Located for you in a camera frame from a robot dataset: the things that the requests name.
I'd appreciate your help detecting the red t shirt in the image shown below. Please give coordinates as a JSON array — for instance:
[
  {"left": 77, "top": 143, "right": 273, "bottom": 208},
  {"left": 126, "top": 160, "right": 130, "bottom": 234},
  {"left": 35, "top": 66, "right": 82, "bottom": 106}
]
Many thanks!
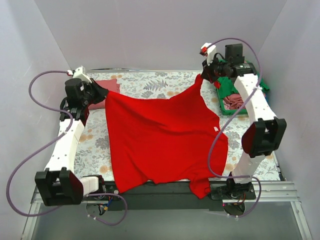
[{"left": 105, "top": 75, "right": 228, "bottom": 199}]

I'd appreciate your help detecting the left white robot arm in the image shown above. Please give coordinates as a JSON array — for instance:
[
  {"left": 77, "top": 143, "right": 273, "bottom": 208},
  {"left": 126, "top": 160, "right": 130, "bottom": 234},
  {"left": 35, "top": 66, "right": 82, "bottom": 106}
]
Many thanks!
[{"left": 35, "top": 75, "right": 109, "bottom": 206}]

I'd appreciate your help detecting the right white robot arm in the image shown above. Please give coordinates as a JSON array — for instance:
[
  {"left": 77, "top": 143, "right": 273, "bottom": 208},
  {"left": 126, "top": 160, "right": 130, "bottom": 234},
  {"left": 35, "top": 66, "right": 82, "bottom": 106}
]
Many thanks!
[{"left": 200, "top": 43, "right": 287, "bottom": 200}]

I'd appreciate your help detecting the folded pink t shirt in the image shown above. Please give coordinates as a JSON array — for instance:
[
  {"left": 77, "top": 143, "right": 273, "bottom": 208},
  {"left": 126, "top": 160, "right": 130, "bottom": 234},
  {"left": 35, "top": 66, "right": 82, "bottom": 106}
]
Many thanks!
[{"left": 88, "top": 78, "right": 121, "bottom": 110}]

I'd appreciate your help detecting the green crumpled t shirt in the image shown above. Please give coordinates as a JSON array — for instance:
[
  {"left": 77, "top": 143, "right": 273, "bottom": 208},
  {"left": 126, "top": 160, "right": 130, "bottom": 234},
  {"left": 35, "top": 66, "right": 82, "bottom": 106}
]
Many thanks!
[{"left": 213, "top": 59, "right": 258, "bottom": 99}]

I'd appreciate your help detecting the green plastic basket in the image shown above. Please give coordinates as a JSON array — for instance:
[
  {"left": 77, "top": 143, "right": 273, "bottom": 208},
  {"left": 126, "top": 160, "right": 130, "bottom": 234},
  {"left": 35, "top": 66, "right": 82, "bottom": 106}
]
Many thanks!
[{"left": 213, "top": 77, "right": 239, "bottom": 116}]

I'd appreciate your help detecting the pink crumpled t shirt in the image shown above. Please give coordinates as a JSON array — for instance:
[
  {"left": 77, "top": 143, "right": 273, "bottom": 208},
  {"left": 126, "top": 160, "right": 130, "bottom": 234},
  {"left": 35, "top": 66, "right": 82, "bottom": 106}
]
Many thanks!
[{"left": 222, "top": 93, "right": 244, "bottom": 110}]

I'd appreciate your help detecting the floral patterned table mat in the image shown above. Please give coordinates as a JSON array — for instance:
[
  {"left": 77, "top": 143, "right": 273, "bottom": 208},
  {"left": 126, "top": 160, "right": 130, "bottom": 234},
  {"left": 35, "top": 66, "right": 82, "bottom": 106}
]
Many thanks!
[{"left": 74, "top": 70, "right": 284, "bottom": 181}]

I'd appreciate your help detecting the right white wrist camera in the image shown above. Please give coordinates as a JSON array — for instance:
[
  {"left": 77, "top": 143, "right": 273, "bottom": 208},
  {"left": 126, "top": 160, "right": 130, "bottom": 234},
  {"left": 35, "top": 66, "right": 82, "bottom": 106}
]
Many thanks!
[{"left": 199, "top": 42, "right": 217, "bottom": 66}]

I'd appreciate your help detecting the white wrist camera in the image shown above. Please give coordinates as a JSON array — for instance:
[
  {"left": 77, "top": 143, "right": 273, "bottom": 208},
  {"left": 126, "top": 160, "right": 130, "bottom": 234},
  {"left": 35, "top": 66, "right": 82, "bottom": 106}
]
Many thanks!
[
  {"left": 199, "top": 42, "right": 217, "bottom": 66},
  {"left": 67, "top": 66, "right": 92, "bottom": 84}
]

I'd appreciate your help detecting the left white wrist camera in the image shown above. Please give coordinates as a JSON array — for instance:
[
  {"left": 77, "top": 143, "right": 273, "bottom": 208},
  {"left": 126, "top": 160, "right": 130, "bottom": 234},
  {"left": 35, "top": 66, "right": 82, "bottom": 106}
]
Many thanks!
[{"left": 67, "top": 66, "right": 92, "bottom": 84}]

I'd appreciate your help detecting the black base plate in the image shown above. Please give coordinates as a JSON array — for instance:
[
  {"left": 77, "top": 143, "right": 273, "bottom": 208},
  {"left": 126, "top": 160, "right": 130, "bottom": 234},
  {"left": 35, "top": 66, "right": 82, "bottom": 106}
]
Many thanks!
[{"left": 77, "top": 180, "right": 257, "bottom": 212}]

